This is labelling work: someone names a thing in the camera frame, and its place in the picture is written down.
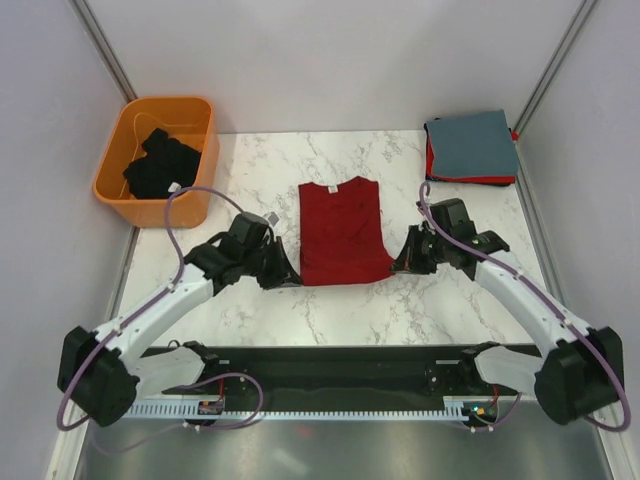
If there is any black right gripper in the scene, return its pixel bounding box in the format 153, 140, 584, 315
390, 225, 451, 275

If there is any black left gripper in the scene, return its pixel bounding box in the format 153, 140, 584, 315
241, 236, 301, 290

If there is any dark red t shirt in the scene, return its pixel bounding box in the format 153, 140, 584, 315
298, 176, 393, 287

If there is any orange plastic laundry basket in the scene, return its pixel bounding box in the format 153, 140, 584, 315
93, 96, 220, 228

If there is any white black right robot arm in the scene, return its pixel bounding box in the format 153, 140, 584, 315
391, 198, 632, 432

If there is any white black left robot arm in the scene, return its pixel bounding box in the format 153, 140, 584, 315
57, 212, 302, 427

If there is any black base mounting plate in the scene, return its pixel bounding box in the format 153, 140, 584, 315
139, 343, 519, 415

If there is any folded grey blue t shirt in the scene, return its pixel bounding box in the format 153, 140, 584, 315
424, 109, 517, 180

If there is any black t shirt in basket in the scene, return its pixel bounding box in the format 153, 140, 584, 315
123, 128, 201, 200

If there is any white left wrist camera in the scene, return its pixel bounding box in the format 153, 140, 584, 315
265, 212, 279, 226

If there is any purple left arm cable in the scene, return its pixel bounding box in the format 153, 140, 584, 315
55, 186, 246, 432

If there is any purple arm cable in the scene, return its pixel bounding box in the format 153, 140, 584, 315
55, 186, 246, 432
418, 182, 630, 432

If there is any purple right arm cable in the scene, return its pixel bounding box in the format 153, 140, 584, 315
418, 182, 630, 432

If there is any white slotted cable duct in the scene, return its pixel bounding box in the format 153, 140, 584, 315
123, 395, 469, 422

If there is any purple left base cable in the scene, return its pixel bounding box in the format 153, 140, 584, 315
92, 373, 269, 456

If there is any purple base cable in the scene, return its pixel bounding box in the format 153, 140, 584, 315
462, 382, 521, 435
92, 373, 269, 456

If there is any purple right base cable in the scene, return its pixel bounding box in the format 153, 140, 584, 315
462, 382, 521, 435

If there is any left aluminium frame post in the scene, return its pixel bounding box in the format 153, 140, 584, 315
69, 0, 138, 102

